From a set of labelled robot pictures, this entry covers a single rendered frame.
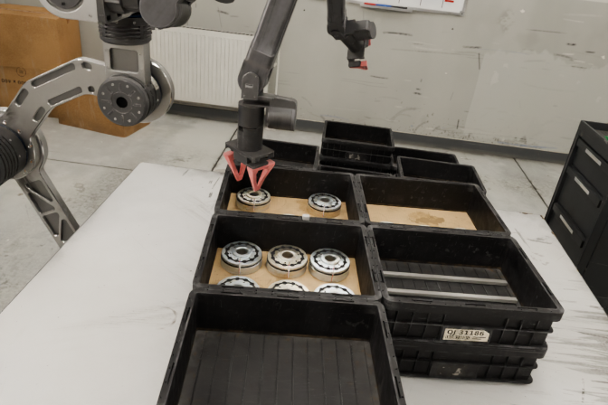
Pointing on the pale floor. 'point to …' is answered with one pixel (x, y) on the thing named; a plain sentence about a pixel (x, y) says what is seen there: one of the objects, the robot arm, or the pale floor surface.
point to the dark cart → (584, 207)
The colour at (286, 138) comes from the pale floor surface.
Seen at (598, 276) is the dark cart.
